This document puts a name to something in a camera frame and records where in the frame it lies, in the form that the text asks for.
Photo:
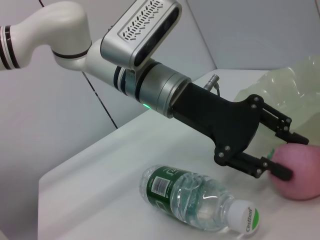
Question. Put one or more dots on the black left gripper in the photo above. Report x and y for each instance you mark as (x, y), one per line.
(225, 125)

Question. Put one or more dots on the pink peach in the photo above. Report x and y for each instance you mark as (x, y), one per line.
(302, 170)

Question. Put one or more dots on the clear green-label water bottle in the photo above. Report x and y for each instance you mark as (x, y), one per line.
(180, 190)

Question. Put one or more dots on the green glass fruit plate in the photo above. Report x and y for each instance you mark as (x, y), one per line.
(295, 95)

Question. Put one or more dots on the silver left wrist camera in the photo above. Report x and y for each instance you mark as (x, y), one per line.
(140, 32)

